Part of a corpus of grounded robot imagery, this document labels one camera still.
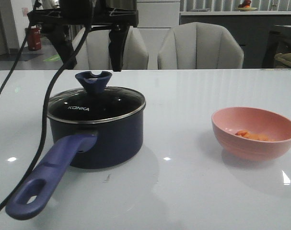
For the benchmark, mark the beige upholstered chair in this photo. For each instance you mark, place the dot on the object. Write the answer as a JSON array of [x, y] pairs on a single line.
[[200, 46], [94, 53]]

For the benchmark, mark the grey counter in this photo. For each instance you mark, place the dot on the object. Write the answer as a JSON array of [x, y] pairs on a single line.
[[261, 34]]

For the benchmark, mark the dark blue saucepan purple handle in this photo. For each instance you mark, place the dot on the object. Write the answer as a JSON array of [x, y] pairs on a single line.
[[85, 146]]

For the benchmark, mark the red trash bin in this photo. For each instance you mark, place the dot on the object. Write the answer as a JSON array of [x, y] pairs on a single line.
[[33, 39]]

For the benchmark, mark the olive cushion seat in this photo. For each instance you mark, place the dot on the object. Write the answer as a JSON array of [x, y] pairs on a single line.
[[282, 61]]

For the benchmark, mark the left beige upholstered chair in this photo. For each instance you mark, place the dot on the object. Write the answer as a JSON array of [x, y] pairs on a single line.
[[94, 53]]

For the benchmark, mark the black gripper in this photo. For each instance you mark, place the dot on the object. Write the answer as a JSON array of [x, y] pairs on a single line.
[[97, 13]]

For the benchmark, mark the white cabinet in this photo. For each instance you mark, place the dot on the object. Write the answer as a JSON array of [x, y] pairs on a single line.
[[156, 17]]

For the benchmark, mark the fruit plate on counter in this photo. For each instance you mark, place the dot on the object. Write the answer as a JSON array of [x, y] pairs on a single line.
[[245, 6]]

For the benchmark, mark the orange ham slices pile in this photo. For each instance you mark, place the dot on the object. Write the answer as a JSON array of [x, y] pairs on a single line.
[[253, 136]]

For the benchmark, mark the glass pot lid purple knob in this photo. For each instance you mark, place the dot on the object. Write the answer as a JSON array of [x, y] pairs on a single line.
[[94, 102]]

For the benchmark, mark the right beige upholstered chair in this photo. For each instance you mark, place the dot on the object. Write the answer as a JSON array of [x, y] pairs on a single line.
[[200, 46]]

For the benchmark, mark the pink bowl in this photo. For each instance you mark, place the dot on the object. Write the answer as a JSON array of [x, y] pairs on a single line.
[[227, 121]]

